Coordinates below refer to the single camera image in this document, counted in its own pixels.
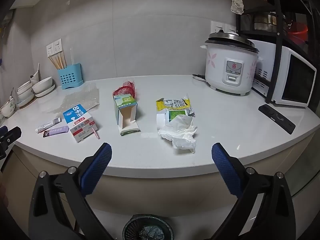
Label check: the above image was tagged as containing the bundle of wooden chopsticks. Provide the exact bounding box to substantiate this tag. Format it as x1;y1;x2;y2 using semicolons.
48;51;67;70

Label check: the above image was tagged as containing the white jar with green label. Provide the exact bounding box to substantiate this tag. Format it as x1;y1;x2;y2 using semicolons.
156;108;190;130

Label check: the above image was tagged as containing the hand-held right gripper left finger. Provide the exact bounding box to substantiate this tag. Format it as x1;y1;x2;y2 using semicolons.
28;142;113;240

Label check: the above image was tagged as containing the white floral rice cooker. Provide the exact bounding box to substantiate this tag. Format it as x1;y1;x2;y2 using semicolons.
200;29;263;96

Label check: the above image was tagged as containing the stack of patterned bowls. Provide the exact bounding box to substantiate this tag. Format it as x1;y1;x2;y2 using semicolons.
16;80;34;103

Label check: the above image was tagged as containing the yellow torn snack wrapper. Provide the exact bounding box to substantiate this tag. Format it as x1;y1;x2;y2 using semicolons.
156;94;197;117

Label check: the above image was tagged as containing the red plastic bucket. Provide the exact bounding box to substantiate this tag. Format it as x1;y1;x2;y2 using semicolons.
287;21;307;43

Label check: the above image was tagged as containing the white ceramic bowl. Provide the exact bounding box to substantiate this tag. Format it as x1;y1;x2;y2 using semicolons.
32;77;53;94

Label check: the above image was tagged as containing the teal plastic waste basket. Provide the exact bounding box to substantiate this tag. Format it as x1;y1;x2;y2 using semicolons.
122;214;175;240

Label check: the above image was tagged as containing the white ceramic plate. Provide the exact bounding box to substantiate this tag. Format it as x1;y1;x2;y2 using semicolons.
34;84;56;98

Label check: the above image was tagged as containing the red mesh net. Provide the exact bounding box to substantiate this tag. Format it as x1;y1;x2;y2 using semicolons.
112;79;136;99

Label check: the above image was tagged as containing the steel pot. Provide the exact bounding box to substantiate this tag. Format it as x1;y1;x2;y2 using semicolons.
252;11;287;30

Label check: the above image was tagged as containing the white microwave oven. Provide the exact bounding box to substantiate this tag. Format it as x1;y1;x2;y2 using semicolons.
250;39;317;108

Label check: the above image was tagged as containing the blue and white milk carton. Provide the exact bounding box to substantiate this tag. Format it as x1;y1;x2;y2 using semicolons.
62;104;98;143

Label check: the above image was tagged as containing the clear bubble wrap sheet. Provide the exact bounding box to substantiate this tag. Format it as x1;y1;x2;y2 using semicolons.
47;82;100;113

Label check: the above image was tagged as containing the small white ointment tube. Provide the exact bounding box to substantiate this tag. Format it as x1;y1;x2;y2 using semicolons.
35;118;62;133

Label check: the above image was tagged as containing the blue plastic chopstick holder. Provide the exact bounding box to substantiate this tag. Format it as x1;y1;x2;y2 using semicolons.
58;63;85;90

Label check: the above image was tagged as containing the green and white paper box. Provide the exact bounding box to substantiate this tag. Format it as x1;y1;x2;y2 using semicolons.
113;94;141;137

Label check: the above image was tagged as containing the black remote control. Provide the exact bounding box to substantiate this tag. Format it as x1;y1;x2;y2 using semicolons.
258;104;296;135

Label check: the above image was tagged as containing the black metal kitchen rack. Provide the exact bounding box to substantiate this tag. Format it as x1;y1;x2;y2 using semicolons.
235;0;320;104

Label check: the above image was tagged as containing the purple coffee sachet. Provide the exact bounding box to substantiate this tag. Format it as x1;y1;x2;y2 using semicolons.
42;125;70;138

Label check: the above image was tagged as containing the crumpled white tissue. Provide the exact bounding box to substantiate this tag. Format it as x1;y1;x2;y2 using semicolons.
157;114;198;154

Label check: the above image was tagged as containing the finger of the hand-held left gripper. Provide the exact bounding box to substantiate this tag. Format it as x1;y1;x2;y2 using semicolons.
0;126;22;159

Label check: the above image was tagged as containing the small patterned ceramic bowl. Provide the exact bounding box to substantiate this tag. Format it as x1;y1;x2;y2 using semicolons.
0;97;17;118

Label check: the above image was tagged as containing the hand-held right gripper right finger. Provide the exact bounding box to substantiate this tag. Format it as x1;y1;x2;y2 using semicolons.
211;142;297;240

